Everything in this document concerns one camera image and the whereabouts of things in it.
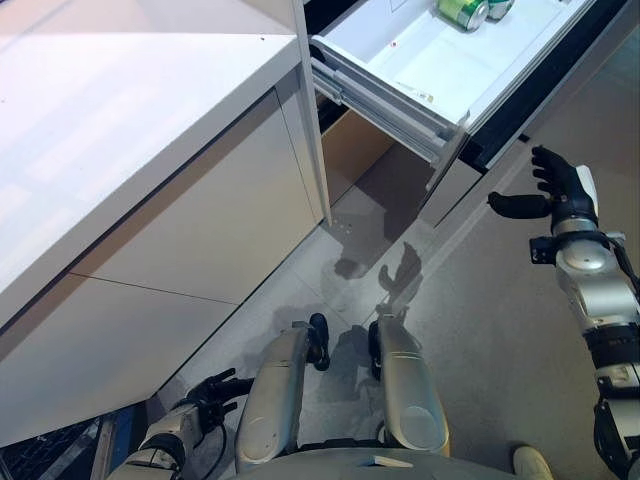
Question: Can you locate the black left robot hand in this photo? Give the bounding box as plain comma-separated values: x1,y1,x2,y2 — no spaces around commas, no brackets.
185,367,257,414

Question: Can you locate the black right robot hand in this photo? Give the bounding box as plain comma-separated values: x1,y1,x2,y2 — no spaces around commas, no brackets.
487,144,600,222

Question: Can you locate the stainless steel fridge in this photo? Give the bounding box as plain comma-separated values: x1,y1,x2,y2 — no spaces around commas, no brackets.
302,0,451,251

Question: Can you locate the white fridge drawer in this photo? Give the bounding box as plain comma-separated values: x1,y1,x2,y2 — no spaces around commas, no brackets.
308,0,640,231

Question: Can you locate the silver left robot leg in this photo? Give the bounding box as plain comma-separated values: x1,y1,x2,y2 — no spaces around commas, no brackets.
234,312,331,464

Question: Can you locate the dark equipment rack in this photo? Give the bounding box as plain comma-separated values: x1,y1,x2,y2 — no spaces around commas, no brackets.
0,397,151,480

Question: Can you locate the silver robot torso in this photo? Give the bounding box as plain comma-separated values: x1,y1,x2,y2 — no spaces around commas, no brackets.
232,442,519,480

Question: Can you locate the green drink can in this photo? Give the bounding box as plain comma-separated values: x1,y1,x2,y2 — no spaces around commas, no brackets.
485,0,516,21
436,0,490,33

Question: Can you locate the plain white sneaker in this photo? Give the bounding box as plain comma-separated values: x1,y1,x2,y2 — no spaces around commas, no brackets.
509,444,555,480

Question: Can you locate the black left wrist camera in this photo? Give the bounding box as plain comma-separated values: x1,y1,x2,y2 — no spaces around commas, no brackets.
197,402,229,431

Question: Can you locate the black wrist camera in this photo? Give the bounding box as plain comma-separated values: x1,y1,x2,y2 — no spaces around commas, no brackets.
529,235,558,266
197,402,229,431

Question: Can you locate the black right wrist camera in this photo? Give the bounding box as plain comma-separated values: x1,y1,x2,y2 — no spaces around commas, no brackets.
529,235,558,266

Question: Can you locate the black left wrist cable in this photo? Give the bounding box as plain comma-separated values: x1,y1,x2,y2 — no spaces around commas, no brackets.
197,422,232,480

